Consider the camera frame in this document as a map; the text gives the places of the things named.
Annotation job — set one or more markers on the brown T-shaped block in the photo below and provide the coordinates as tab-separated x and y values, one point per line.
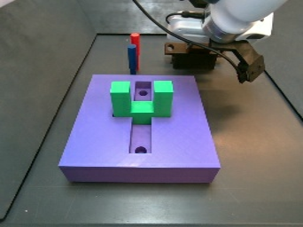
185	48

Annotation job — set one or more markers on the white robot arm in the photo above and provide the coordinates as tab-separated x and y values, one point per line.
234	23

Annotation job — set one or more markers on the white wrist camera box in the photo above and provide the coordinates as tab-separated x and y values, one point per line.
187	23

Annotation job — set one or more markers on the red cylinder peg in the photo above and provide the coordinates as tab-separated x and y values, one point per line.
137	42

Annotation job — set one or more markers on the purple base block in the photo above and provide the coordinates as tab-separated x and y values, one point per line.
171	151

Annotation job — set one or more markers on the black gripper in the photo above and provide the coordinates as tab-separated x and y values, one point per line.
252	64

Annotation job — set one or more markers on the black fixture block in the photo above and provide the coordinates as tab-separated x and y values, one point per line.
194	61

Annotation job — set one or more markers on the blue cylinder peg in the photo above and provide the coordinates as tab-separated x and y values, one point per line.
133	58

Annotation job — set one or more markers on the green U-shaped block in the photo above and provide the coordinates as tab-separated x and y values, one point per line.
155	103

